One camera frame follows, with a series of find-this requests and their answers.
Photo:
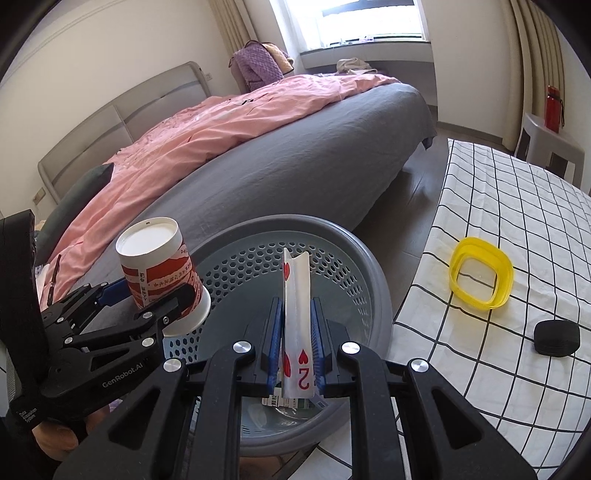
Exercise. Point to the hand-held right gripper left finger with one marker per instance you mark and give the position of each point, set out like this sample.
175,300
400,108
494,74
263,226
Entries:
274,341

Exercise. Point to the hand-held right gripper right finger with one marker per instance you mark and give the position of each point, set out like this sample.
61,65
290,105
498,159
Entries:
318,341

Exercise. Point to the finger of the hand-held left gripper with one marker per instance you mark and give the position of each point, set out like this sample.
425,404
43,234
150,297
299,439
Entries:
113,293
175,302

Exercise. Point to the red and white paper cup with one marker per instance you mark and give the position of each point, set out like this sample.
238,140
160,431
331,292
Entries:
157,267

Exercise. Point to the white playing card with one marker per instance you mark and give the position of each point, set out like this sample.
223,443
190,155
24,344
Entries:
298,295

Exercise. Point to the grey perforated plastic basket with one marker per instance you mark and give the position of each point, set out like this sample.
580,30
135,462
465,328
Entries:
351,286

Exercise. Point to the person's left hand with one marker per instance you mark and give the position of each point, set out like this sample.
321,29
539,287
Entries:
55,438

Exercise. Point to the dark grey pillow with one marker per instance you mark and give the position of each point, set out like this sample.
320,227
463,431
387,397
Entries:
78,198

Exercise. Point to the bed with grey sheet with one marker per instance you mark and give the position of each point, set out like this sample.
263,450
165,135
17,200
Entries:
277,175

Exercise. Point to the grey headboard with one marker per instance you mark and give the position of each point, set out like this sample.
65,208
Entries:
115,124

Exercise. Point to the black round puck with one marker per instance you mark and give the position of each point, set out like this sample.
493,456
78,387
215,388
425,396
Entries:
556,338

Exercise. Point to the purple quilted bag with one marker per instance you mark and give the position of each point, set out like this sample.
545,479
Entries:
258,67

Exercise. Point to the beige curtain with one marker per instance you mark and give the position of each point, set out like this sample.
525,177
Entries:
235,23
531,69

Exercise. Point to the grey plastic stool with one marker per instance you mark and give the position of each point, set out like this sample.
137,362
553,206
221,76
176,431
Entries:
549,147

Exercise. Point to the window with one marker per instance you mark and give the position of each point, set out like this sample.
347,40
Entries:
351,23

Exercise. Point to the red water bottle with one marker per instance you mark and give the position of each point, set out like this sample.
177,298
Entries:
552,108

